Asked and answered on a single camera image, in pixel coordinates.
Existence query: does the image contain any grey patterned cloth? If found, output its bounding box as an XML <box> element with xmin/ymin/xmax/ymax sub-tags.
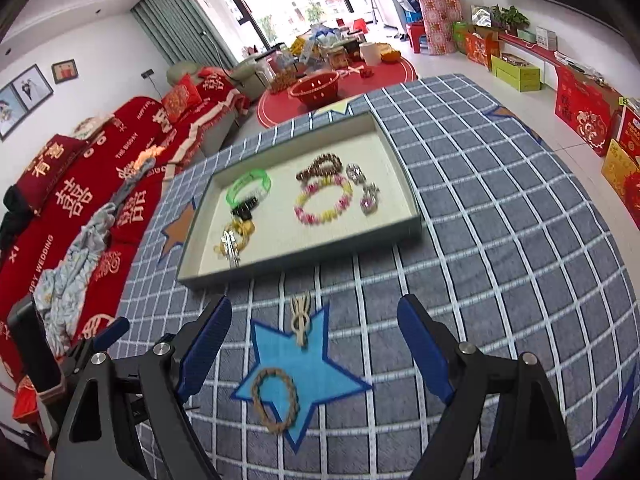
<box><xmin>32</xmin><ymin>157</ymin><xmax>156</xmax><ymax>358</ymax></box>

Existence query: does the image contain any small pink crystal charm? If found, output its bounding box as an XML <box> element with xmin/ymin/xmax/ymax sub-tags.
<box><xmin>360</xmin><ymin>183</ymin><xmax>380</xmax><ymax>216</ymax></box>

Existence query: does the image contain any red plastic basket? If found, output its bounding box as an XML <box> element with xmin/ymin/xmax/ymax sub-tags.
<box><xmin>288</xmin><ymin>70</ymin><xmax>340</xmax><ymax>110</ymax></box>

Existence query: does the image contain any silver pendant charm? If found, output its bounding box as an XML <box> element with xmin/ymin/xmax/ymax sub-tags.
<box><xmin>346</xmin><ymin>164</ymin><xmax>367</xmax><ymax>185</ymax></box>

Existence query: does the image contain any green translucent bangle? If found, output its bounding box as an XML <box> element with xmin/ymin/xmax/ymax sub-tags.
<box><xmin>226</xmin><ymin>169</ymin><xmax>272</xmax><ymax>209</ymax></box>

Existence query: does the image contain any red covered sofa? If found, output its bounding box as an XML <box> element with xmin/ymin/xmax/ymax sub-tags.
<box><xmin>0</xmin><ymin>66</ymin><xmax>252</xmax><ymax>396</ymax></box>

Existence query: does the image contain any green shallow jewelry tray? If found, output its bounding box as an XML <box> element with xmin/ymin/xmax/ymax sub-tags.
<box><xmin>177</xmin><ymin>112</ymin><xmax>421</xmax><ymax>289</ymax></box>

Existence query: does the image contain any pink yellow bead bracelet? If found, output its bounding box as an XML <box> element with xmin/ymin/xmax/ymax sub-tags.
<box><xmin>293</xmin><ymin>173</ymin><xmax>353</xmax><ymax>226</ymax></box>

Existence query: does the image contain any grey checked star tablecloth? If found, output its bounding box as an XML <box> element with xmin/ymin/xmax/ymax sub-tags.
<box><xmin>106</xmin><ymin>72</ymin><xmax>640</xmax><ymax>480</ymax></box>

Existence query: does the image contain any round red coffee table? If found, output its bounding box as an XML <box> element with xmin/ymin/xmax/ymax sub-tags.
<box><xmin>256</xmin><ymin>58</ymin><xmax>416</xmax><ymax>128</ymax></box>

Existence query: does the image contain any green cardboard box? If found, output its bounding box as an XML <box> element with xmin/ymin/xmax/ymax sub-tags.
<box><xmin>491</xmin><ymin>53</ymin><xmax>541</xmax><ymax>92</ymax></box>

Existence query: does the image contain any yellow cord hair tie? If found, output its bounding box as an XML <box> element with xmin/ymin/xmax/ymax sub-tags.
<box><xmin>214</xmin><ymin>219</ymin><xmax>256</xmax><ymax>257</ymax></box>

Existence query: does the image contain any silver metal hair clip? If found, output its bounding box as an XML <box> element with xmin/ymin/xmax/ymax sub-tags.
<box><xmin>220</xmin><ymin>230</ymin><xmax>240</xmax><ymax>268</ymax></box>

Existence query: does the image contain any black claw hair clip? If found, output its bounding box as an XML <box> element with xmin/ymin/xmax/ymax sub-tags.
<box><xmin>231</xmin><ymin>196</ymin><xmax>259</xmax><ymax>221</ymax></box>

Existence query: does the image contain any braided tan rope bracelet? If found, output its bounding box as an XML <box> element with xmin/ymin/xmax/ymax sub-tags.
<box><xmin>250</xmin><ymin>367</ymin><xmax>301</xmax><ymax>435</ymax></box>

